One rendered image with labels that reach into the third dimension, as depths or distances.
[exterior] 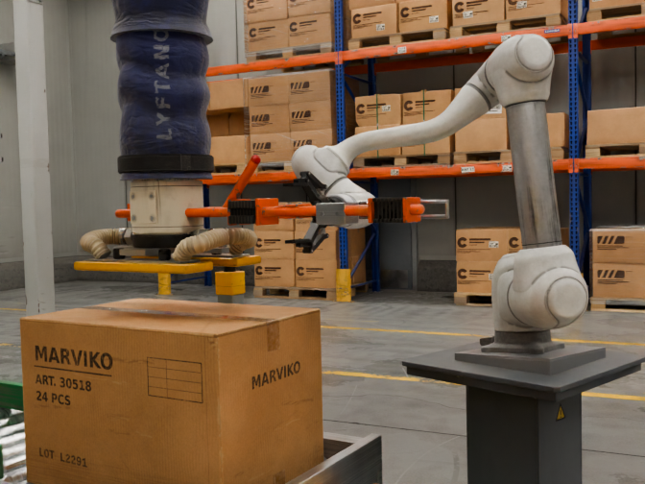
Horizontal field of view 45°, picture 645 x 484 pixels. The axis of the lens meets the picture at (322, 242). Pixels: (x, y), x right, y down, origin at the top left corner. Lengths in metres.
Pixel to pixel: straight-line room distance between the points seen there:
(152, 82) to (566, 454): 1.49
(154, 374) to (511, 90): 1.12
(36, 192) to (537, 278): 3.36
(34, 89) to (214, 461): 3.48
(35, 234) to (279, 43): 5.85
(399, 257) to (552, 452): 8.42
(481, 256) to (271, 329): 7.31
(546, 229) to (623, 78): 8.05
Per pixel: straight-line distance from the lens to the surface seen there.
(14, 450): 2.38
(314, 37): 9.78
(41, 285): 4.80
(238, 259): 1.84
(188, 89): 1.84
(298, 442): 1.86
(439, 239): 10.44
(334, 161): 2.15
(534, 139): 2.07
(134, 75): 1.85
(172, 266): 1.71
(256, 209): 1.70
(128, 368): 1.75
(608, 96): 10.05
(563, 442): 2.32
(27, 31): 4.87
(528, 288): 2.03
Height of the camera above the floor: 1.21
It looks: 3 degrees down
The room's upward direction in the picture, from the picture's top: 1 degrees counter-clockwise
